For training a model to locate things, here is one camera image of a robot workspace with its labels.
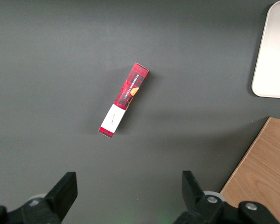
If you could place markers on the red plaid shortbread box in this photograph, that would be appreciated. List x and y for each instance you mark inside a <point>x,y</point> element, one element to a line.
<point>126,98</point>

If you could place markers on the wooden drawer cabinet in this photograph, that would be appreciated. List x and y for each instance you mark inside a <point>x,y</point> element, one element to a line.
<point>261,172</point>

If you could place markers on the beige plastic tray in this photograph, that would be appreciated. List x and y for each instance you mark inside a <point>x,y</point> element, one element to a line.
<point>274,53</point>

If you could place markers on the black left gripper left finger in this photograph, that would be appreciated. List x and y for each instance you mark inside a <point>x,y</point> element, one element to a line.
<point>56,200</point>

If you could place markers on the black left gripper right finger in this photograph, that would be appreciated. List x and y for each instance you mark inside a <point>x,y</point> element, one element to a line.
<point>196,198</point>

